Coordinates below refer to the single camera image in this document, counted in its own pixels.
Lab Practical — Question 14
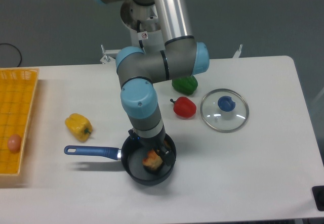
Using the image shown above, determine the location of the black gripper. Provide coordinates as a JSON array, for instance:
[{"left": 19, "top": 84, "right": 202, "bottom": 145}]
[{"left": 128, "top": 128, "right": 175, "bottom": 166}]

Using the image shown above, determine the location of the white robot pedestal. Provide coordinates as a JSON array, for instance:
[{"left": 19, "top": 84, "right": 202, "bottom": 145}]
[{"left": 120, "top": 0, "right": 165, "bottom": 53}]

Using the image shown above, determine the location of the yellow plastic basket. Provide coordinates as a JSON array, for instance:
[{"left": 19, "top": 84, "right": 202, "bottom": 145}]
[{"left": 1, "top": 68, "right": 39, "bottom": 176}]

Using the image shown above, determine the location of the dark blue saucepan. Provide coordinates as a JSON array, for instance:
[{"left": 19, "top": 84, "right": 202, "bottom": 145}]
[{"left": 64, "top": 137, "right": 174, "bottom": 186}]

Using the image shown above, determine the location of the black cable on floor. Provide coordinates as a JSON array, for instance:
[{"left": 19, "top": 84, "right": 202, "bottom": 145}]
[{"left": 0, "top": 43, "right": 23, "bottom": 68}]

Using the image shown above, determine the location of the glass lid blue knob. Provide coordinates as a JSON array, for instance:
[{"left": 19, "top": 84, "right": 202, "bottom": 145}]
[{"left": 199, "top": 88, "right": 250, "bottom": 133}]

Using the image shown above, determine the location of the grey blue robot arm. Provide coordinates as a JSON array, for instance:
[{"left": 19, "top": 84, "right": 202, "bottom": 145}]
[{"left": 99, "top": 0, "right": 210, "bottom": 165}]

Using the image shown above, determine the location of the brown egg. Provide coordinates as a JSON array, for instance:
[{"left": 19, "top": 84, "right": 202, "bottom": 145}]
[{"left": 7, "top": 134, "right": 22, "bottom": 152}]

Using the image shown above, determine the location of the green bell pepper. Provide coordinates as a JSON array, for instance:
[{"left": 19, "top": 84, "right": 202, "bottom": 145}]
[{"left": 172, "top": 76, "right": 198, "bottom": 96}]

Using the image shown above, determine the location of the yellow bell pepper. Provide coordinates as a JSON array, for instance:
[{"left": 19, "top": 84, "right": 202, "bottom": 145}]
[{"left": 65, "top": 113, "right": 93, "bottom": 143}]

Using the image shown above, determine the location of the beige bread roll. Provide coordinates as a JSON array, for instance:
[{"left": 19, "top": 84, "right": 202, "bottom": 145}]
[{"left": 142, "top": 150, "right": 163, "bottom": 172}]

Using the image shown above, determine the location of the red bell pepper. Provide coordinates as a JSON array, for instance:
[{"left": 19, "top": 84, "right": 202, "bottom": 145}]
[{"left": 170, "top": 97, "right": 196, "bottom": 119}]

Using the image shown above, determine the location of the black device at table edge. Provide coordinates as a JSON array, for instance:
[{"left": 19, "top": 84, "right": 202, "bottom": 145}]
[{"left": 312, "top": 186, "right": 324, "bottom": 211}]

